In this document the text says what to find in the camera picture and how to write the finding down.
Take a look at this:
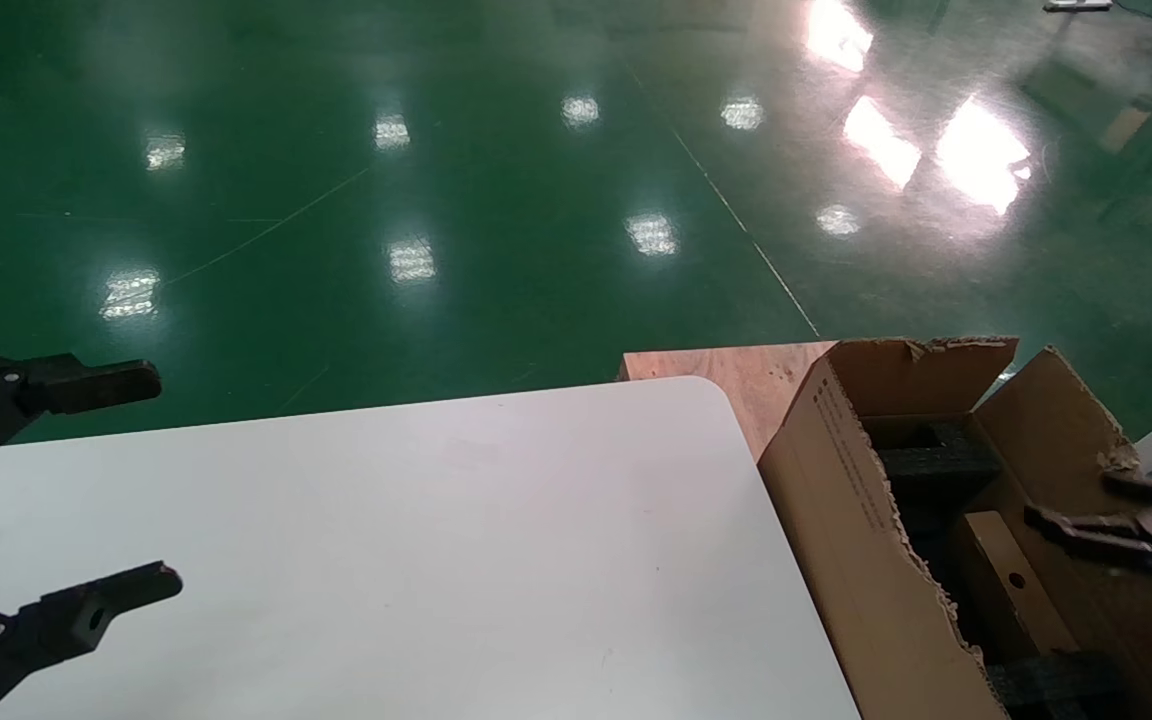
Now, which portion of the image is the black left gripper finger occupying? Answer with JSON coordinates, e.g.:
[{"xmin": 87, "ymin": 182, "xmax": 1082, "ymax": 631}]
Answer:
[
  {"xmin": 0, "ymin": 350, "xmax": 163, "ymax": 491},
  {"xmin": 0, "ymin": 562, "xmax": 184, "ymax": 720}
]

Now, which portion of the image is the small taped cardboard box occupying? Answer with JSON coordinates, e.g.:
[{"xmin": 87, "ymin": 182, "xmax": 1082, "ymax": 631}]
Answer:
[{"xmin": 956, "ymin": 510, "xmax": 1082, "ymax": 661}]

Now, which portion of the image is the big torn cardboard box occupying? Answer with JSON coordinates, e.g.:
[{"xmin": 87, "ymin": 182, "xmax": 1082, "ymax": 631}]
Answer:
[{"xmin": 756, "ymin": 337, "xmax": 1152, "ymax": 720}]

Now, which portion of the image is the brown wooden board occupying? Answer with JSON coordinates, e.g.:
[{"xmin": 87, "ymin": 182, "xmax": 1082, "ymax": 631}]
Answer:
[{"xmin": 619, "ymin": 340, "xmax": 837, "ymax": 461}]

